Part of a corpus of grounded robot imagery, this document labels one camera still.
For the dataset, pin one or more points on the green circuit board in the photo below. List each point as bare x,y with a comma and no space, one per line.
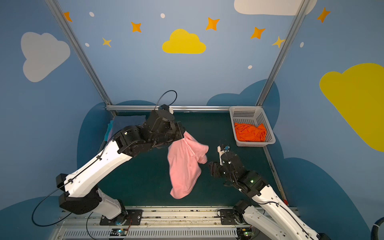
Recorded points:
118,232
245,234

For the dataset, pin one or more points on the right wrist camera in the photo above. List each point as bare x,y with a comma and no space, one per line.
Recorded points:
222,149

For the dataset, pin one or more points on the left green circuit board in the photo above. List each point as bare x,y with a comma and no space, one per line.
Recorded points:
118,232

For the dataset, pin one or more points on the white plastic laundry basket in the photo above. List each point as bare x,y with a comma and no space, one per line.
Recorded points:
251,115

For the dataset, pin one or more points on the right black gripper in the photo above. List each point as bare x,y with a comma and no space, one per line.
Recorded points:
216,169

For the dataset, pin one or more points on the aluminium frame right post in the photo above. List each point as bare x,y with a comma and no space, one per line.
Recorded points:
284,49

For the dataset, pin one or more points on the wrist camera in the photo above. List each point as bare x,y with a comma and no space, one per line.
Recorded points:
166,108
222,149

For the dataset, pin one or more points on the aluminium frame post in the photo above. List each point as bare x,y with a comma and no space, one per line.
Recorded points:
64,24
284,49

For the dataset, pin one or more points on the aluminium frame back crossbar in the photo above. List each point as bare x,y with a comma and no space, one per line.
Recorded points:
137,108

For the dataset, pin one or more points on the pink t shirt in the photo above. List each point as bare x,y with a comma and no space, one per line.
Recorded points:
184,157

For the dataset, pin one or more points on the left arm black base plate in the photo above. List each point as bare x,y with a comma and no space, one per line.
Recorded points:
135,216

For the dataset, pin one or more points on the right green circuit board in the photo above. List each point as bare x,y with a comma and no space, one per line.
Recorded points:
245,234

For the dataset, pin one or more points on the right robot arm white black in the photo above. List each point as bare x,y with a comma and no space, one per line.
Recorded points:
282,223

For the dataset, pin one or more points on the folded grey blue t shirt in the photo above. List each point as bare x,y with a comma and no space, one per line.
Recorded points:
120,122

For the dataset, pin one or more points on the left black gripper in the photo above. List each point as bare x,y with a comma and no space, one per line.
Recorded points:
178,132

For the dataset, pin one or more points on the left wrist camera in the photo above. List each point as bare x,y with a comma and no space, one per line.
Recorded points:
166,108

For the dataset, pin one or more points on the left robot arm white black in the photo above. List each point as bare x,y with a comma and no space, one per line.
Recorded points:
81,193

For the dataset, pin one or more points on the orange t shirt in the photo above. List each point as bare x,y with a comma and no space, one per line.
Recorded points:
250,133

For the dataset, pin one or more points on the folded teal t shirt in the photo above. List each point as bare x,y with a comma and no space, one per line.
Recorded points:
108,134

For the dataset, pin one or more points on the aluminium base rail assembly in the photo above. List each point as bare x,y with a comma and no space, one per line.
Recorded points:
157,223

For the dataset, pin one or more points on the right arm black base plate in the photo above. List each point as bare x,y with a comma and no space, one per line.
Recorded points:
229,217

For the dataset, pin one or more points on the aluminium frame left post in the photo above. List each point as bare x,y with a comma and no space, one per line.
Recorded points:
64,24

